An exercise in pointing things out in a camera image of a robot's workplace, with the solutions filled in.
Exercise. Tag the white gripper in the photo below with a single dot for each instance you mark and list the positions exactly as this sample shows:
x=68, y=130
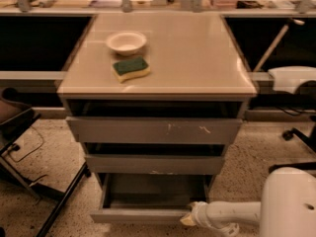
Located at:
x=199, y=213

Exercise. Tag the grey bottom drawer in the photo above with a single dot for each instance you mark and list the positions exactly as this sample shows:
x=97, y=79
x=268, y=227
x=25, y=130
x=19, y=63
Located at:
x=149, y=199

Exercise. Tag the grey drawer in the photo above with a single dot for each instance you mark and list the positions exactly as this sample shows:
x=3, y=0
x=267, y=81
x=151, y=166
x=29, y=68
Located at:
x=155, y=130
x=149, y=199
x=155, y=165

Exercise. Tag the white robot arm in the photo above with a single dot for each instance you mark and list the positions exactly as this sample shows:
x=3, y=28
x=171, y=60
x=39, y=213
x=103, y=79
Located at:
x=287, y=208

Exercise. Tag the grey middle drawer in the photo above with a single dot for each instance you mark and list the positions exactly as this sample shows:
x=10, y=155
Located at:
x=155, y=165

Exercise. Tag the grey drawer cabinet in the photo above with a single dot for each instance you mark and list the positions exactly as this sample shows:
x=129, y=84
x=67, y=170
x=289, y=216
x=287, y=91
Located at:
x=195, y=73

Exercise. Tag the grey top drawer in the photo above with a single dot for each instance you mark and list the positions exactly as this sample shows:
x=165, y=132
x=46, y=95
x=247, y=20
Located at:
x=155, y=130

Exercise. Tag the green yellow sponge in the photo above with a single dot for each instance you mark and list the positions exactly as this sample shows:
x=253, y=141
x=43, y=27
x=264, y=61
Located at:
x=131, y=68

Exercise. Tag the white chair armrest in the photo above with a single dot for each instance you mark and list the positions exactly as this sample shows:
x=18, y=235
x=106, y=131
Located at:
x=289, y=78

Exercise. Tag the white bowl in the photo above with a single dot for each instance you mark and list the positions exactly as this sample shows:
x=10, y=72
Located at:
x=126, y=43

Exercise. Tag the white stick with black tip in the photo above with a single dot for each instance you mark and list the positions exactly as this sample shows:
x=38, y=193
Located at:
x=276, y=40

